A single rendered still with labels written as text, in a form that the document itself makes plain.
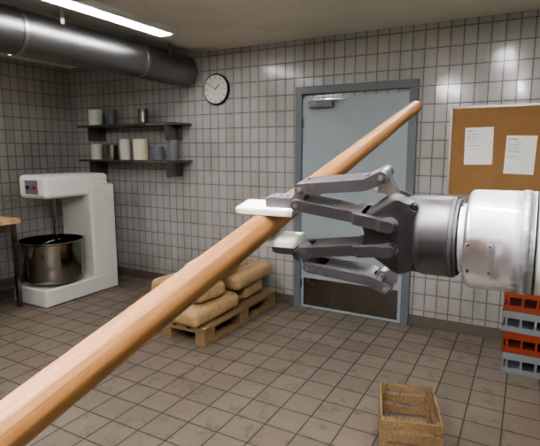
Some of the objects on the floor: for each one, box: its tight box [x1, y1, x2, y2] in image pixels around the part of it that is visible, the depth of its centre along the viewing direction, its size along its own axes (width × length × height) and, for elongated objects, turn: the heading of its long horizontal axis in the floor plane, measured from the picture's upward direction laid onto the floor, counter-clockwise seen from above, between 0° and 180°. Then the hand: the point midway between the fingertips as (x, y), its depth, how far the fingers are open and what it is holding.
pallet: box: [162, 289, 275, 347], centre depth 445 cm, size 120×80×14 cm
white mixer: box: [14, 173, 119, 308], centre depth 508 cm, size 100×66×132 cm
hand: (270, 222), depth 53 cm, fingers closed on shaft, 3 cm apart
